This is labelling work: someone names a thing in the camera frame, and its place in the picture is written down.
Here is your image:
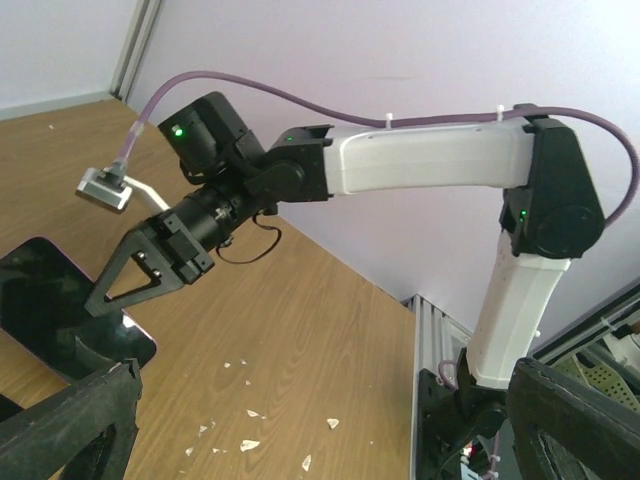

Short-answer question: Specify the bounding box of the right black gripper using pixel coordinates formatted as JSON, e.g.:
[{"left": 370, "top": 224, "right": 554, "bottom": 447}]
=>
[{"left": 85, "top": 210, "right": 215, "bottom": 316}]

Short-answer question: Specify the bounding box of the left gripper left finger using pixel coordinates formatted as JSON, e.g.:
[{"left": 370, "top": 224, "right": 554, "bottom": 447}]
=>
[{"left": 1, "top": 359, "right": 142, "bottom": 479}]

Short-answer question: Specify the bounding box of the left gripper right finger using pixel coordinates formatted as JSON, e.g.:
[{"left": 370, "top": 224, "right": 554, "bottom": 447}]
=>
[{"left": 506, "top": 358, "right": 639, "bottom": 479}]

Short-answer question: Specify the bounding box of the phone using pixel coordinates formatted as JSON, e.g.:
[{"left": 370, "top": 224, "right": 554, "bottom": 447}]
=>
[{"left": 1, "top": 237, "right": 157, "bottom": 383}]

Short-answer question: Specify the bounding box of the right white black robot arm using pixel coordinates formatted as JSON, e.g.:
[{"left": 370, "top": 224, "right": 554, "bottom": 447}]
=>
[{"left": 85, "top": 92, "right": 605, "bottom": 451}]

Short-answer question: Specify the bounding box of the yellow perforated plastic basket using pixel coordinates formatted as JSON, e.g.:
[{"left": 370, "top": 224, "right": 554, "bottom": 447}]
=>
[{"left": 553, "top": 354, "right": 639, "bottom": 413}]

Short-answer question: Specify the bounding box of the white debris pile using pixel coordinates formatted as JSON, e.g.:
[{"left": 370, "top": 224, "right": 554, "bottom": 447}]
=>
[{"left": 180, "top": 358, "right": 344, "bottom": 479}]

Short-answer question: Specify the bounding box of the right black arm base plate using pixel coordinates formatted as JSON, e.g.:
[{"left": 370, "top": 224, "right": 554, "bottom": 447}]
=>
[{"left": 415, "top": 369, "right": 507, "bottom": 479}]

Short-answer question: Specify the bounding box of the aluminium front rail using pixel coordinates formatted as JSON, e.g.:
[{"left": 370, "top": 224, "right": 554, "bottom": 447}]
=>
[{"left": 404, "top": 295, "right": 470, "bottom": 479}]

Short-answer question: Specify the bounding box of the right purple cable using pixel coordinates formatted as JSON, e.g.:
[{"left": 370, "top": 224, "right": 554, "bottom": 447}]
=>
[{"left": 112, "top": 70, "right": 640, "bottom": 480}]

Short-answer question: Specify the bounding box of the right aluminium corner post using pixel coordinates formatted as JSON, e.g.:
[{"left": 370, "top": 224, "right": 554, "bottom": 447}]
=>
[{"left": 109, "top": 0, "right": 164, "bottom": 102}]

